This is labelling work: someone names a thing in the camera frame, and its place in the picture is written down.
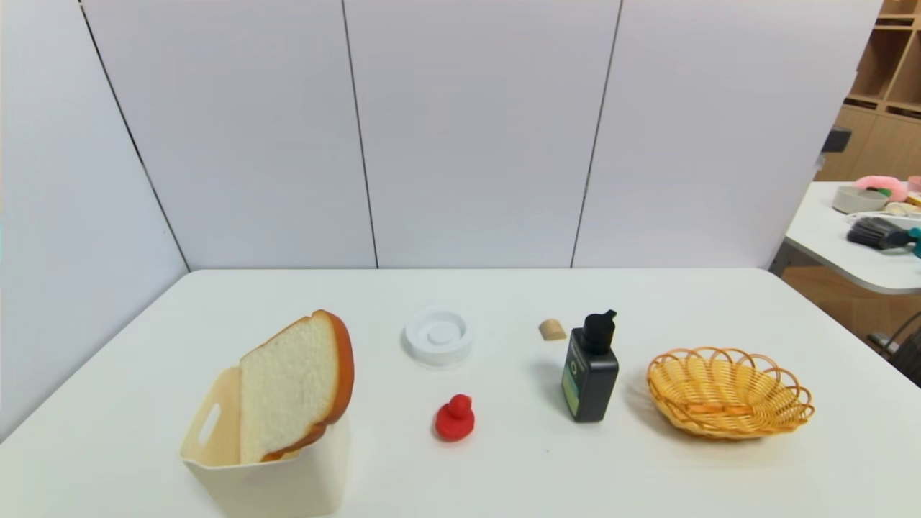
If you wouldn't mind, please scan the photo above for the toast bread slice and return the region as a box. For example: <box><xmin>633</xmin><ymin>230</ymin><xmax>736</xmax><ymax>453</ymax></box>
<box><xmin>239</xmin><ymin>309</ymin><xmax>355</xmax><ymax>465</ymax></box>

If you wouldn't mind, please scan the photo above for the white round dish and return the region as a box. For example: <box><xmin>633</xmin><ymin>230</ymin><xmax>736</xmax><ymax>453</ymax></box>
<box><xmin>401</xmin><ymin>309</ymin><xmax>473</xmax><ymax>369</ymax></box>

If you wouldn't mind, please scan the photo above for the red rubber duck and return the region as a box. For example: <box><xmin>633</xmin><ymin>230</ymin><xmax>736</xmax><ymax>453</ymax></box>
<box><xmin>435</xmin><ymin>394</ymin><xmax>476</xmax><ymax>442</ymax></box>

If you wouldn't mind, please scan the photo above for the black pump bottle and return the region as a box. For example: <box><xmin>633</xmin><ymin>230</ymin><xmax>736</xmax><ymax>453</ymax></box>
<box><xmin>561</xmin><ymin>310</ymin><xmax>621</xmax><ymax>424</ymax></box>

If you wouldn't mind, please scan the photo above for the orange wicker basket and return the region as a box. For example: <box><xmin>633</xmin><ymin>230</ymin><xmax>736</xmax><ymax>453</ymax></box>
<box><xmin>646</xmin><ymin>347</ymin><xmax>816</xmax><ymax>440</ymax></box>

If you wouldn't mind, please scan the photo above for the white side table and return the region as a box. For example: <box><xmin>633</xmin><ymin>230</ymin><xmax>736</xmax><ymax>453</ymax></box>
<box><xmin>770</xmin><ymin>180</ymin><xmax>921</xmax><ymax>296</ymax></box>

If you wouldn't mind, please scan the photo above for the grey bowl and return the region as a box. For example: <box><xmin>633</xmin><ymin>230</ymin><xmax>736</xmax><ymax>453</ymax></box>
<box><xmin>832</xmin><ymin>185</ymin><xmax>891</xmax><ymax>214</ymax></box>

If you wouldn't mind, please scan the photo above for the black brush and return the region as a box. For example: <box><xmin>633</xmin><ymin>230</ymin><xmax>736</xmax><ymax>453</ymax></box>
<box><xmin>847</xmin><ymin>217</ymin><xmax>915</xmax><ymax>251</ymax></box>

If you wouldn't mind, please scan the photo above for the pink plush toy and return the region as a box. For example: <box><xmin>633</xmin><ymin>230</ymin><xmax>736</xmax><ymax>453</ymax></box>
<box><xmin>854</xmin><ymin>175</ymin><xmax>909</xmax><ymax>202</ymax></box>

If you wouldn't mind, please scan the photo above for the wooden shelf unit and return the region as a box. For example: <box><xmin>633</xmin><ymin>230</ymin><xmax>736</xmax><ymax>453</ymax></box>
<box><xmin>815</xmin><ymin>0</ymin><xmax>921</xmax><ymax>182</ymax></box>

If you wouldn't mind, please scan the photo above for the dark grey equipment piece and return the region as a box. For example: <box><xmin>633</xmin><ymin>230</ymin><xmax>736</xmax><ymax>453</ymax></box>
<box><xmin>867</xmin><ymin>311</ymin><xmax>921</xmax><ymax>389</ymax></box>

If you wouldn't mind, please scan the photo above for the cream plastic box with handles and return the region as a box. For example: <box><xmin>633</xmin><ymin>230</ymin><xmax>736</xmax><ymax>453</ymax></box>
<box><xmin>180</xmin><ymin>367</ymin><xmax>351</xmax><ymax>518</ymax></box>

